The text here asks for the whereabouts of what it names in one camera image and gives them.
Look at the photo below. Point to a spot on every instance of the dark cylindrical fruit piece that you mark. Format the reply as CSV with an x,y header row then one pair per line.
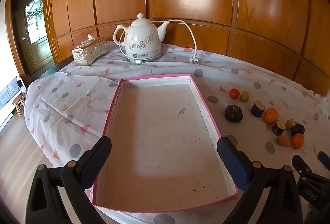
x,y
257,110
278,130

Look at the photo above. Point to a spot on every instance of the dark round fruit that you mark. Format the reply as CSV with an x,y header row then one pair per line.
x,y
233,113
297,130

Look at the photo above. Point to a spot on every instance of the small yellow-green fruit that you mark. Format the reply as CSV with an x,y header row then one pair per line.
x,y
244,97
289,124

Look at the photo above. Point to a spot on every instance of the pink cardboard tray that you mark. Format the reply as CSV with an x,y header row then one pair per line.
x,y
159,136

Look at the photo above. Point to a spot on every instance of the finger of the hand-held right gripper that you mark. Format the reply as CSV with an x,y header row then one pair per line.
x,y
301,166
324,157

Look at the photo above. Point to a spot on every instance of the small orange carrot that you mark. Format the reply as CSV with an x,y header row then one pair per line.
x,y
283,141

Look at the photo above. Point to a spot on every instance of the silver ornate tissue box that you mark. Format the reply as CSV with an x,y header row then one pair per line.
x,y
90,52

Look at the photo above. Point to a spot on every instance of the small wooden stool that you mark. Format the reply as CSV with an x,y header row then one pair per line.
x,y
18,100

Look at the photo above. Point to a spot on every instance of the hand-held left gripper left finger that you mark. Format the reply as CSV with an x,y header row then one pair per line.
x,y
98,159

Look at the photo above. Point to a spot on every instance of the dark table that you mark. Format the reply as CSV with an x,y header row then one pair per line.
x,y
51,70

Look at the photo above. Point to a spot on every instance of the red cherry tomato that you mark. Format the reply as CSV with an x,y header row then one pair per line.
x,y
234,93

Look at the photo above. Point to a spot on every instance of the silver kettle base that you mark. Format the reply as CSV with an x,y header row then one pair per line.
x,y
134,61

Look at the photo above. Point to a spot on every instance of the orange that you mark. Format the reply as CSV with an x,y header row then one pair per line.
x,y
271,116
297,141

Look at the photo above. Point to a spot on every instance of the wooden door with glass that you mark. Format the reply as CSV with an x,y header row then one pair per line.
x,y
36,53

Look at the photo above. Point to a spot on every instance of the white patterned tablecloth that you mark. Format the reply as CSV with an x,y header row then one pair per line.
x,y
77,100

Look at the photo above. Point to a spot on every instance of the blue patterned cloth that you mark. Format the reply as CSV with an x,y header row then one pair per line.
x,y
7,92

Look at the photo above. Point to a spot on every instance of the white ceramic electric kettle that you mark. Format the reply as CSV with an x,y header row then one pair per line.
x,y
141,38

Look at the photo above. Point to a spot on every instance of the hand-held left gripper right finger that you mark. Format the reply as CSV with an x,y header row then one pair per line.
x,y
232,162

